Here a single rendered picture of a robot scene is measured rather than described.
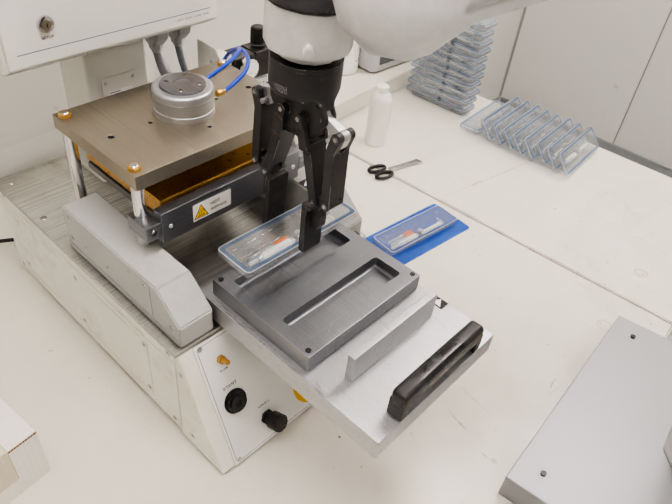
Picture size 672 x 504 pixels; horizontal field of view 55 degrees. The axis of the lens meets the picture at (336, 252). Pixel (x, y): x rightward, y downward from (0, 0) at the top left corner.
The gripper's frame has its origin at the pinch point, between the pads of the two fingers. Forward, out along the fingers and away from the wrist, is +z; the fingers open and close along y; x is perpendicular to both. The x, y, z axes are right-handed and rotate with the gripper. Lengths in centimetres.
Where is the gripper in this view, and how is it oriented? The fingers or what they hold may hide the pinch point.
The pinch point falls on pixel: (292, 212)
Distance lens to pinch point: 76.9
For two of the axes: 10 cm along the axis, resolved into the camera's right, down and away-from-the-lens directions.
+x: 6.8, -4.2, 6.0
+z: -1.1, 7.5, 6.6
